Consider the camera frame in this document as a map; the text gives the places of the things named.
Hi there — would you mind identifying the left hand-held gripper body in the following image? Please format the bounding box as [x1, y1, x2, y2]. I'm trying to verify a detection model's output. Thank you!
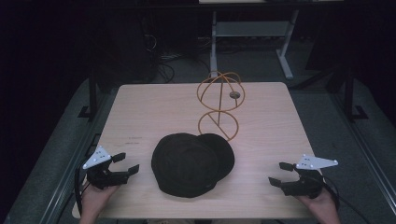
[82, 145, 130, 190]

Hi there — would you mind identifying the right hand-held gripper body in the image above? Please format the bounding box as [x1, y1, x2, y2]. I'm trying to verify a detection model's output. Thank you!
[280, 153, 339, 200]

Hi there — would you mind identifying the black cap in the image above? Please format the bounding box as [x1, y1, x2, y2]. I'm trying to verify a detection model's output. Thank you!
[150, 133, 236, 199]

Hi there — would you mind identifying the orange wire hat stand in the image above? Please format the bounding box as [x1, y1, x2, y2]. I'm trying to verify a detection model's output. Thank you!
[196, 70, 247, 143]

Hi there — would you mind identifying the person's left hand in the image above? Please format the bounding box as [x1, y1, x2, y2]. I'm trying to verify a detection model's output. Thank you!
[78, 181, 120, 224]

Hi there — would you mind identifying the person's right hand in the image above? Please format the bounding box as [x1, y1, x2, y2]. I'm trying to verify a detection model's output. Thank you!
[294, 186, 342, 224]

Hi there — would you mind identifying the black metal stand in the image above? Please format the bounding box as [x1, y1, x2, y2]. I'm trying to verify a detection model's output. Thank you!
[341, 66, 370, 123]
[78, 69, 100, 121]

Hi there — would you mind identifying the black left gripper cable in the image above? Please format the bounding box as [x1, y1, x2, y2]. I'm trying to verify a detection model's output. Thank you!
[74, 161, 92, 217]

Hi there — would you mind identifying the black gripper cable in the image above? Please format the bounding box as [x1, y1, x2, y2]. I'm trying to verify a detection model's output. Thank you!
[74, 161, 92, 217]
[321, 175, 372, 224]

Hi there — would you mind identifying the grey metal rail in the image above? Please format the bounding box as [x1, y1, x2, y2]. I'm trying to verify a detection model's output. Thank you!
[328, 91, 396, 217]
[38, 90, 108, 224]

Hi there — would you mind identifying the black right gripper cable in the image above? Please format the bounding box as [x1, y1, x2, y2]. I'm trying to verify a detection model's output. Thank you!
[321, 175, 372, 224]

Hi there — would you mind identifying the tangle of floor cables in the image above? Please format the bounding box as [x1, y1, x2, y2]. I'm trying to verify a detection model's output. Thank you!
[141, 31, 211, 84]

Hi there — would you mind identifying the white metal table frame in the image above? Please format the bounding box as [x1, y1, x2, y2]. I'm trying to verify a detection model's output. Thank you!
[209, 9, 300, 80]

